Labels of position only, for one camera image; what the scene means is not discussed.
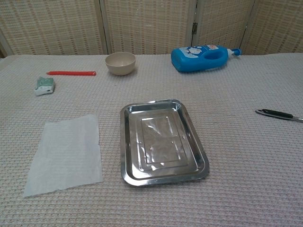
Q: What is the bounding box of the woven folding screen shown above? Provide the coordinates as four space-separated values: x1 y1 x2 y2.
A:
0 0 303 59

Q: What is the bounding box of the stainless steel tray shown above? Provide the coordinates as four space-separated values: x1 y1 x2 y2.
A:
120 98 210 188

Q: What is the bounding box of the white paper sheet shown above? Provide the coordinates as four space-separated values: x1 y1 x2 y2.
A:
23 114 104 198

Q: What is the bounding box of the green tissue packet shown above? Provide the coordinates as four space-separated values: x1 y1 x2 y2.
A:
35 76 56 97

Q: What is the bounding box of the woven tablecloth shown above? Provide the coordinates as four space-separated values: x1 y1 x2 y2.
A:
0 53 303 227

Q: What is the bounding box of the metal ladle black handle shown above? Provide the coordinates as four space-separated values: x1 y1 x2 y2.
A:
255 109 303 122

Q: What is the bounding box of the beige bowl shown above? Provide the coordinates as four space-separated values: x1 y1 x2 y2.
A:
105 52 136 76

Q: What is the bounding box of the blue detergent bottle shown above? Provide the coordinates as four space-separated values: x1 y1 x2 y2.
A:
170 44 243 73

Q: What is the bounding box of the red plastic stick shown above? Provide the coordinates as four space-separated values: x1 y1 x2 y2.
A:
46 70 97 77

